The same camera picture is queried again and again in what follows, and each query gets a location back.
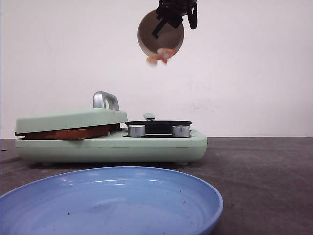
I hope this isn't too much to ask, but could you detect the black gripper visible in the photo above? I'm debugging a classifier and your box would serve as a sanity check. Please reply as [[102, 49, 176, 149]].
[[152, 0, 198, 39]]

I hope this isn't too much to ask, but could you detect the beige ribbed bowl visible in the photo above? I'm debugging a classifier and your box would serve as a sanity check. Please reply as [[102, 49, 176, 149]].
[[137, 10, 184, 56]]

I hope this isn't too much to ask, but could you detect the pink cooked shrimp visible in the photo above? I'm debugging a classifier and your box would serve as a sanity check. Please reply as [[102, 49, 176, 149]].
[[146, 48, 177, 66]]

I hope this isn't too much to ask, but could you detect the mint green sandwich maker lid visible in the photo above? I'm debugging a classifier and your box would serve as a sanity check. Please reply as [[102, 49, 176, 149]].
[[15, 91, 128, 136]]

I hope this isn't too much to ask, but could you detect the mint green breakfast maker base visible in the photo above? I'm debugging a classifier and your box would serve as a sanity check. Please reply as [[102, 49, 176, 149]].
[[15, 129, 207, 165]]

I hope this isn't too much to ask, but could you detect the black round frying pan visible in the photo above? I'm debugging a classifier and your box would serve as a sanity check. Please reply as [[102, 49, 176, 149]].
[[125, 113, 192, 134]]

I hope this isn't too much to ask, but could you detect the silver left control knob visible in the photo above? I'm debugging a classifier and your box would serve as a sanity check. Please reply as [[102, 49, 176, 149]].
[[128, 125, 146, 137]]

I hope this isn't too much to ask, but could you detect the silver control knob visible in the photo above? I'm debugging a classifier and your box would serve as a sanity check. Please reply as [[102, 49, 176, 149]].
[[128, 125, 146, 137], [172, 125, 190, 138]]

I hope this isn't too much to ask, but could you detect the silver right control knob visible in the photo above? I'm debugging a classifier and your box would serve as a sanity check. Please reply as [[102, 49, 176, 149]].
[[172, 125, 190, 138]]

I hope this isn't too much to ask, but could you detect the blue plastic plate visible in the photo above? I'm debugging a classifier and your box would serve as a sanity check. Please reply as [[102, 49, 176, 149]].
[[0, 167, 223, 235]]

